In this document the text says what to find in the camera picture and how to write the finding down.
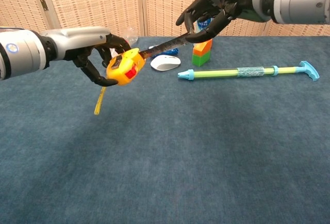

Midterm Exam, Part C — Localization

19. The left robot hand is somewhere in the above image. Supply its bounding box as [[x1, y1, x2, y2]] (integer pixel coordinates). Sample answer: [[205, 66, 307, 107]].
[[40, 26, 132, 87]]

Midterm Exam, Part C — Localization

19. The yellow tape measure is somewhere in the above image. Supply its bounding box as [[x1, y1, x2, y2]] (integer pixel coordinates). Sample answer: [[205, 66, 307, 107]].
[[93, 29, 196, 116]]

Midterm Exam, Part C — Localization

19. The woven folding screen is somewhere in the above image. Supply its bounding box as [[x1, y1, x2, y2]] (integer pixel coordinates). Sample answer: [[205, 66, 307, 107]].
[[0, 0, 330, 41]]

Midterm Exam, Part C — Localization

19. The white yogurt drink bottle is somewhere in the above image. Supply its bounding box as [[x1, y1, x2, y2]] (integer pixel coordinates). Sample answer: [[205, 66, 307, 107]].
[[193, 19, 215, 41]]

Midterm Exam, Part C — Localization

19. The clear bottle with red label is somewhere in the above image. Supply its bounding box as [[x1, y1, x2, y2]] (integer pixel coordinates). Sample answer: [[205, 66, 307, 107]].
[[109, 27, 139, 57]]

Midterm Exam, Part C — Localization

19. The orange and green toy block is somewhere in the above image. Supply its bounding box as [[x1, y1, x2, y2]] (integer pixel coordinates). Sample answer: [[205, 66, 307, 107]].
[[192, 38, 213, 67]]

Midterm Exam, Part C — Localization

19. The green and blue toy water pump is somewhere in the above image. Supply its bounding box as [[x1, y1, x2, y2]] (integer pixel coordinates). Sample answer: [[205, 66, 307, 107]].
[[177, 60, 320, 82]]

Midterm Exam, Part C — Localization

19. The white computer mouse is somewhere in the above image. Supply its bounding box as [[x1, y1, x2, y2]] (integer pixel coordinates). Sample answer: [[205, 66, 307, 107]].
[[150, 55, 182, 72]]

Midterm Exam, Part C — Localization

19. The blue snack packet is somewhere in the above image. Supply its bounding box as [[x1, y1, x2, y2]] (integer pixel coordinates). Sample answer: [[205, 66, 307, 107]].
[[148, 45, 179, 57]]

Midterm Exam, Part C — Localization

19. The blue table cloth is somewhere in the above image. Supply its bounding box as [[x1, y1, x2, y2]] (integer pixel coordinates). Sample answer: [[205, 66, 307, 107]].
[[0, 36, 330, 224]]

